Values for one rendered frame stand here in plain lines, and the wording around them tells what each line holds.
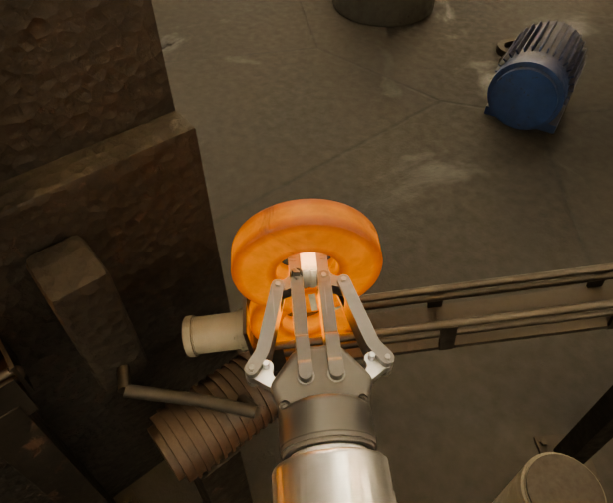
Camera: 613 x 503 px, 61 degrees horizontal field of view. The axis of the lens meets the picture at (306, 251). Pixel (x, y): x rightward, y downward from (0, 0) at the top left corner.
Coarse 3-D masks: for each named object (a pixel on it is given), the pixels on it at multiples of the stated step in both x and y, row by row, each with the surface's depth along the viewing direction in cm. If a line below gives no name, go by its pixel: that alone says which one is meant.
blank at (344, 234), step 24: (264, 216) 49; (288, 216) 48; (312, 216) 47; (336, 216) 48; (360, 216) 50; (240, 240) 50; (264, 240) 48; (288, 240) 48; (312, 240) 49; (336, 240) 49; (360, 240) 49; (240, 264) 51; (264, 264) 51; (336, 264) 54; (360, 264) 52; (240, 288) 54; (264, 288) 54; (312, 288) 55; (360, 288) 56
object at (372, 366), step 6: (366, 354) 45; (372, 354) 44; (366, 360) 44; (372, 360) 44; (366, 366) 44; (372, 366) 44; (378, 366) 44; (390, 366) 44; (372, 372) 44; (378, 372) 44; (384, 372) 45; (372, 378) 43
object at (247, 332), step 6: (246, 300) 73; (246, 306) 73; (246, 312) 72; (246, 318) 71; (246, 324) 71; (246, 330) 70; (246, 336) 70; (252, 336) 74; (246, 342) 72; (252, 342) 73; (252, 348) 73
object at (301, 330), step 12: (300, 276) 49; (300, 288) 48; (300, 300) 47; (300, 312) 47; (300, 324) 46; (300, 336) 45; (300, 348) 44; (300, 360) 43; (300, 372) 42; (312, 372) 42
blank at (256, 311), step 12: (252, 312) 70; (264, 312) 70; (288, 312) 70; (336, 312) 72; (252, 324) 72; (288, 324) 75; (312, 324) 76; (348, 324) 74; (288, 336) 75; (312, 336) 76
